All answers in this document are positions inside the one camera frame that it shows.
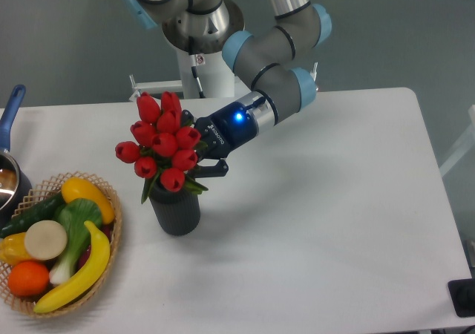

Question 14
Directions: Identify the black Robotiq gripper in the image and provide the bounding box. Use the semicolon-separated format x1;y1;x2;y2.
180;102;258;178

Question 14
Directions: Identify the red tulip bouquet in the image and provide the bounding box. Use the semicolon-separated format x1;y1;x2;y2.
115;91;207;202

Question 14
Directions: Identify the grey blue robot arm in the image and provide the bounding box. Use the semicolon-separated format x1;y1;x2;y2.
123;0;332;178

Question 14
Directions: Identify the dark grey ribbed vase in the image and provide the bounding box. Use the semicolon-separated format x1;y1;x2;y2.
148;183;200;236

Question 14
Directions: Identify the right table clamp bolt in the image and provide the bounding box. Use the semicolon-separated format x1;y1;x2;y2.
310;62;319;92

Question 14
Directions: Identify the yellow squash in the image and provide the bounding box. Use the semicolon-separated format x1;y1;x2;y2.
61;177;115;225

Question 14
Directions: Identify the green bok choy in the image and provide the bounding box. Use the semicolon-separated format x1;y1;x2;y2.
50;198;102;286

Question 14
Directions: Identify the yellow banana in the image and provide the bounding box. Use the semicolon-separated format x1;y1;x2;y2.
33;220;111;314

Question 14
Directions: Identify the green cucumber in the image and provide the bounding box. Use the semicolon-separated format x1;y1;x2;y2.
1;193;65;239

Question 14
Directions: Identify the beige round slice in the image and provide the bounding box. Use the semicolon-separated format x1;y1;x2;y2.
24;220;68;261

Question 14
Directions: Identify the yellow bell pepper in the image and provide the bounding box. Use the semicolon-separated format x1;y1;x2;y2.
1;232;33;266

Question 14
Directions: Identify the orange fruit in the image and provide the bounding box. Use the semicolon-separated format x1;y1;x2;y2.
7;261;50;297

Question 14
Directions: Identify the woven wicker basket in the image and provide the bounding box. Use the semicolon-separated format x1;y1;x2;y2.
1;171;122;318

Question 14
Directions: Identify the black device at table edge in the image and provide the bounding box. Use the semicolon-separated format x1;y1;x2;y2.
448;278;475;318

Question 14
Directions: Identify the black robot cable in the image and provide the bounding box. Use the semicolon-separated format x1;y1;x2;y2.
187;36;206;99

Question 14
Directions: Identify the white table clamp bracket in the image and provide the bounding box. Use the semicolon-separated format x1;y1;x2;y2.
129;75;250;101

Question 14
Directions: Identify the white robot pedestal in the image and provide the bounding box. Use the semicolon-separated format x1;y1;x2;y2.
163;0;245;98

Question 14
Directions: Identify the blue handled saucepan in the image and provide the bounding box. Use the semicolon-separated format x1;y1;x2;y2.
1;85;32;227

